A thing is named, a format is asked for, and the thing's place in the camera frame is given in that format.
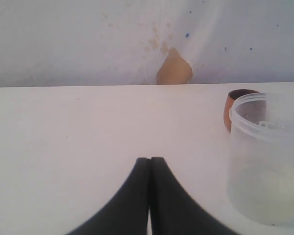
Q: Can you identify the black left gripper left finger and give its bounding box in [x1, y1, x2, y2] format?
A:
[69, 158, 150, 235]

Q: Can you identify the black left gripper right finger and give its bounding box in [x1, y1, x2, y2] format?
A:
[149, 157, 236, 235]

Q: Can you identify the clear plastic cap cup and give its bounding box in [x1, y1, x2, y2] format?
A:
[227, 93, 294, 225]

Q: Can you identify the round brown wooden cup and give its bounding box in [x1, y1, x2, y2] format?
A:
[223, 89, 267, 133]

